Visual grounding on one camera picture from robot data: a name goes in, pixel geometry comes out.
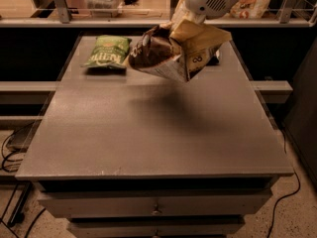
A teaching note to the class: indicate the clear plastic container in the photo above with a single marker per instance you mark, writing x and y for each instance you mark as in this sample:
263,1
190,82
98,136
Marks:
104,8

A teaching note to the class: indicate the dark blue chip bag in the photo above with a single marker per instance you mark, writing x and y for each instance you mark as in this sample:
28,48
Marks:
215,59

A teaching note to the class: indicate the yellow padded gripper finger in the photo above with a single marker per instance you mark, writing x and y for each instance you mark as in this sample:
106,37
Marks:
182,13

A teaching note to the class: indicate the grey drawer cabinet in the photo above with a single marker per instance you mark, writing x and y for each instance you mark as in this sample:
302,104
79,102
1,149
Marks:
139,156

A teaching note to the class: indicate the green jalapeno chip bag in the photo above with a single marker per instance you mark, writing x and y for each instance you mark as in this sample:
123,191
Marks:
109,52

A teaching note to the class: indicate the white snack bag on shelf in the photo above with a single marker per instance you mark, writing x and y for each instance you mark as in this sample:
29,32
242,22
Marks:
249,9

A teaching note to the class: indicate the grey metal shelf rail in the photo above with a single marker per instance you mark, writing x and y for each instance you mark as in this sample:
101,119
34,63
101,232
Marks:
144,14

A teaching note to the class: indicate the brown sea salt chip bag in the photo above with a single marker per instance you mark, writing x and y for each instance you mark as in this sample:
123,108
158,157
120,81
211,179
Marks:
176,53

